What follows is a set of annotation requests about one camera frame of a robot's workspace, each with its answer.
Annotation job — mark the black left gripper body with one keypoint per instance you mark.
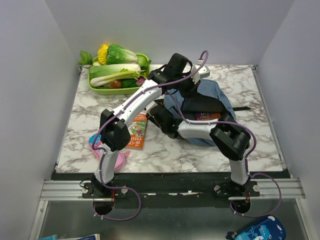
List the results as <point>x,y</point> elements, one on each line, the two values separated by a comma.
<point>186,86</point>

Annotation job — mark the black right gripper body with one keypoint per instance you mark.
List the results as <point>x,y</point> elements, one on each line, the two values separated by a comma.
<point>163,129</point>

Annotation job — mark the orange treehouse book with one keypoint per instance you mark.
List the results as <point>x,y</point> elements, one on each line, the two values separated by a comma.
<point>137,130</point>

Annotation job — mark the purple Roald Dahl book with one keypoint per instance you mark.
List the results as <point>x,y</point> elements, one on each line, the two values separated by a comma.
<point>207,116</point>

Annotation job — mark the blue fabric backpack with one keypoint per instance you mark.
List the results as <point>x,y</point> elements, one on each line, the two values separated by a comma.
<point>209,99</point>

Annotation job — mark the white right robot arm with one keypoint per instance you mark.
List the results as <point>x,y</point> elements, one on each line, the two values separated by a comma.
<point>229,137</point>

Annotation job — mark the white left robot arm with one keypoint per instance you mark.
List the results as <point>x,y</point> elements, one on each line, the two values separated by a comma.
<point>114,125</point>

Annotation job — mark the purple onion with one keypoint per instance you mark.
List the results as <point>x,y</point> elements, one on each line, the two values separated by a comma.
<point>139,82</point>

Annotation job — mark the green plastic vegetable tray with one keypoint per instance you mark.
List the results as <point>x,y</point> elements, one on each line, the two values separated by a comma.
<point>100,83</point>

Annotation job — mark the green lettuce head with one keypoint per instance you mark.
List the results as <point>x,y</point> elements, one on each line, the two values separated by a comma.
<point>119,55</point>

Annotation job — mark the brown mushroom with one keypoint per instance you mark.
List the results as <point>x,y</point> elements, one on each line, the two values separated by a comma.
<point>117,84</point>

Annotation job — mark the yellow flower vegetable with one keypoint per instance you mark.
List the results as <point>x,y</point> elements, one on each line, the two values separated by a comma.
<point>102,54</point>

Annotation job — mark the white napa cabbage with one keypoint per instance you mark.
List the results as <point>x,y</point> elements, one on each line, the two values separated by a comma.
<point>112,69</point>

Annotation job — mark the blue shark pencil case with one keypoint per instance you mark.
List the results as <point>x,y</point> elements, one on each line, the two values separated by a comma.
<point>267,228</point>

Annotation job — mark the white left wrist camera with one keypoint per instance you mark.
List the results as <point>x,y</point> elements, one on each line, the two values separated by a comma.
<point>199,73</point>

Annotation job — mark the aluminium mounting rail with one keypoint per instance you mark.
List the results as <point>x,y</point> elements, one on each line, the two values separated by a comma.
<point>56,190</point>

